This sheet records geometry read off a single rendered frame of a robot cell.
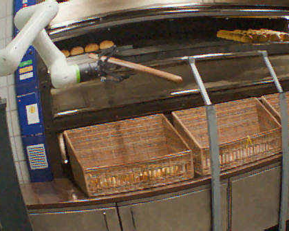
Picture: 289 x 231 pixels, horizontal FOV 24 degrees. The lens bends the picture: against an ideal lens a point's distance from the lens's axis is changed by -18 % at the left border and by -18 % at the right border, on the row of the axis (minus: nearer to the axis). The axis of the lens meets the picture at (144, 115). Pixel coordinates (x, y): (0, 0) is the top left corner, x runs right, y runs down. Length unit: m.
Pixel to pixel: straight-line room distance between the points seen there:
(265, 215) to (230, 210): 0.28
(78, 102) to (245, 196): 1.08
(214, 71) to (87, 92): 0.72
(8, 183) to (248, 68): 1.93
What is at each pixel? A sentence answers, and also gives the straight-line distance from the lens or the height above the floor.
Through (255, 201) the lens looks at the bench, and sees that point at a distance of 4.07.
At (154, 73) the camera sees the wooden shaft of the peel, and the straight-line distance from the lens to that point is 3.22.
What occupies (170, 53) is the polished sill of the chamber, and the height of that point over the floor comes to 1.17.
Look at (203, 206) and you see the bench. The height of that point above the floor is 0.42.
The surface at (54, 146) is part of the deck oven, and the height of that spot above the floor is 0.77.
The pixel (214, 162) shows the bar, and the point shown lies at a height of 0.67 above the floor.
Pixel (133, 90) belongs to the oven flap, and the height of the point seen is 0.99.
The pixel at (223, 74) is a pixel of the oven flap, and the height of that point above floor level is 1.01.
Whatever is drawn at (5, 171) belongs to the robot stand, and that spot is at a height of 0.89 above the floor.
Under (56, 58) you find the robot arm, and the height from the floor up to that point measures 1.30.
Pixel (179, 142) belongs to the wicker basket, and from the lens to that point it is 4.06.
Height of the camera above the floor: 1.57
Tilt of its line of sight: 9 degrees down
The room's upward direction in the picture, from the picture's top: 8 degrees counter-clockwise
